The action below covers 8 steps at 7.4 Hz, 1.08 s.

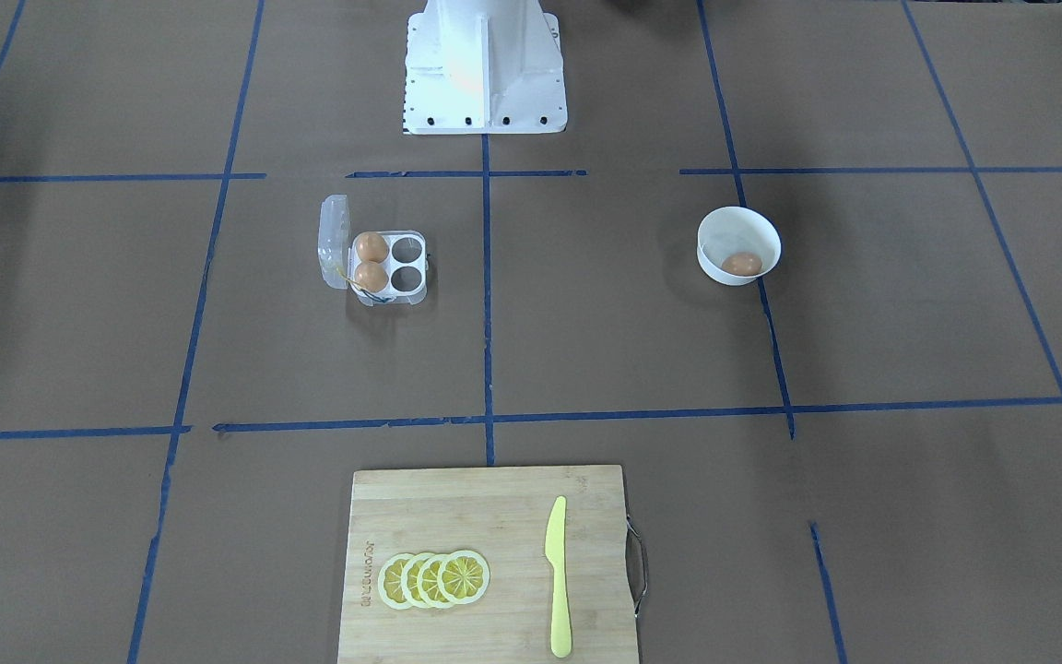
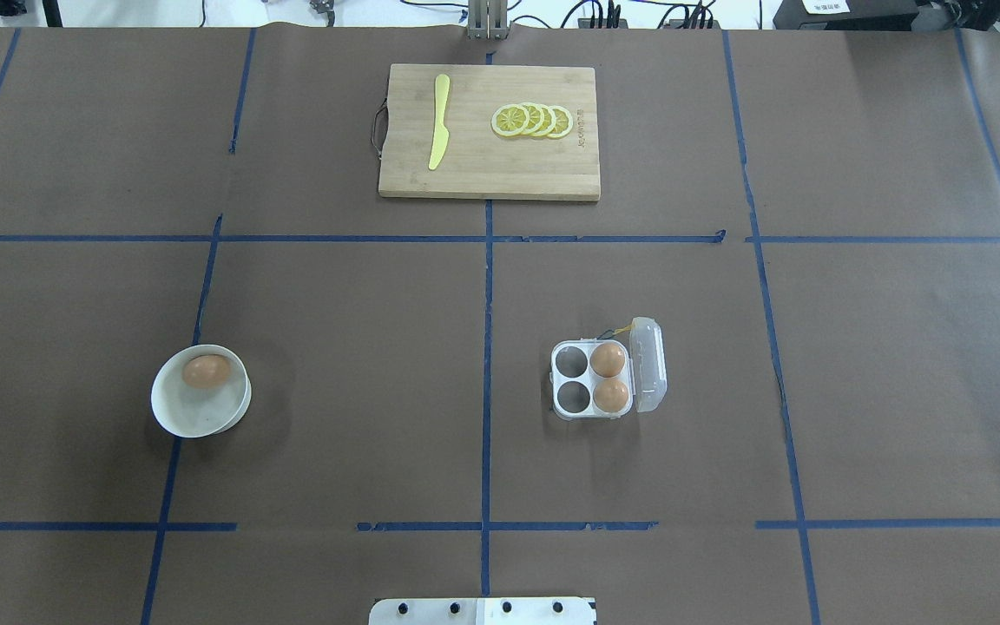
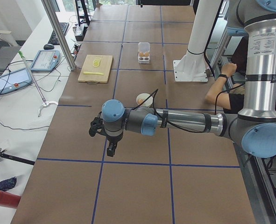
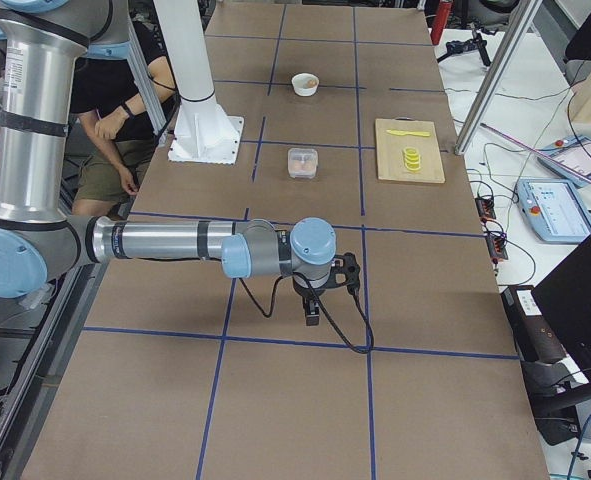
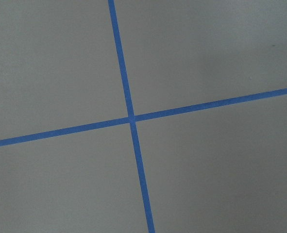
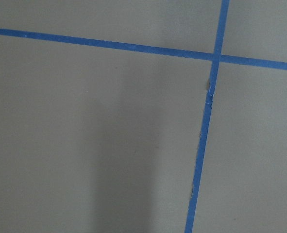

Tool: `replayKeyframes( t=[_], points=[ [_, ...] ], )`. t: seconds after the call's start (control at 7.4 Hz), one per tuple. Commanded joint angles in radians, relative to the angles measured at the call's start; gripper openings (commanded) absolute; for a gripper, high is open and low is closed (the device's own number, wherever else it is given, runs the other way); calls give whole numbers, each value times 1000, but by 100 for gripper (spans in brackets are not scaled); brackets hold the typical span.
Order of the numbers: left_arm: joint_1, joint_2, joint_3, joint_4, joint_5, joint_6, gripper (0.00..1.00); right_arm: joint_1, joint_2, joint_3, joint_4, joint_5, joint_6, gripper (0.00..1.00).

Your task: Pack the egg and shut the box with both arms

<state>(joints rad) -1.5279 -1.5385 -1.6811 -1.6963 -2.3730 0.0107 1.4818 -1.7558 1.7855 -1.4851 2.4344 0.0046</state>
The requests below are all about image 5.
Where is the blue tape strip lengthwise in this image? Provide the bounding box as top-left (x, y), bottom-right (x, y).
top-left (108, 0), bottom-right (155, 233)

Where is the blue tape strip crosswise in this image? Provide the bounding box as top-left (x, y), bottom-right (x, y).
top-left (0, 88), bottom-right (287, 147)

